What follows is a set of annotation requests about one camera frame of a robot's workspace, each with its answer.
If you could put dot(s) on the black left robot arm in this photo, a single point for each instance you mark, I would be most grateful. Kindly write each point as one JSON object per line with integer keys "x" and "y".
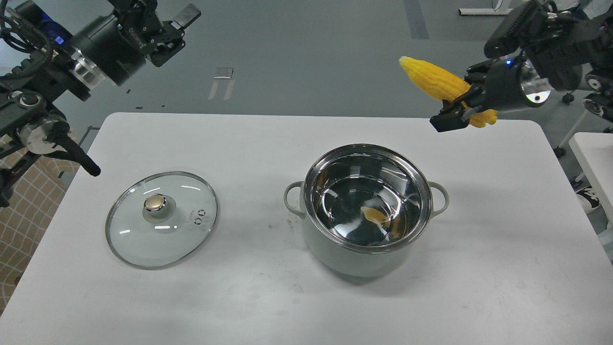
{"x": 28, "y": 116}

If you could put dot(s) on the beige checkered cloth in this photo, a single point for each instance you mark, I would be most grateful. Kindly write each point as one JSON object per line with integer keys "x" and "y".
{"x": 35, "y": 199}

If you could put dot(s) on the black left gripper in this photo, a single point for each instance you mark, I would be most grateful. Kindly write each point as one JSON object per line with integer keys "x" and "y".
{"x": 114, "y": 42}

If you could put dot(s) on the glass pot lid gold knob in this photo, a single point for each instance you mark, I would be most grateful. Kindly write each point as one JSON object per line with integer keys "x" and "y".
{"x": 161, "y": 219}

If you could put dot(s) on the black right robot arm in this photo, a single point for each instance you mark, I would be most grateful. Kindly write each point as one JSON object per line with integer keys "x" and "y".
{"x": 535, "y": 50}

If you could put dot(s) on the grey steel cooking pot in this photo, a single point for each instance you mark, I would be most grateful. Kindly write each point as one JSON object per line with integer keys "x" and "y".
{"x": 363, "y": 207}

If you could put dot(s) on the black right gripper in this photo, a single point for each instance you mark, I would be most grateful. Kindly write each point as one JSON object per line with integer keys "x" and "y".
{"x": 505, "y": 85}

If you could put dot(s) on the yellow corn cob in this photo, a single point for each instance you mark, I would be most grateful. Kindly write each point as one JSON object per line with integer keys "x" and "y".
{"x": 435, "y": 81}

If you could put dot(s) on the white desk frame background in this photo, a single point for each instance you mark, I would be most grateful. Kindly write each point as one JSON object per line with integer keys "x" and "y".
{"x": 499, "y": 8}

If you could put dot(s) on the black white shoe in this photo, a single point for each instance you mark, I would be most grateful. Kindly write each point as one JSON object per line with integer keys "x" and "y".
{"x": 588, "y": 199}

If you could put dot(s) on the white side table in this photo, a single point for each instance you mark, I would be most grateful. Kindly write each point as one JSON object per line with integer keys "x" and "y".
{"x": 594, "y": 152}

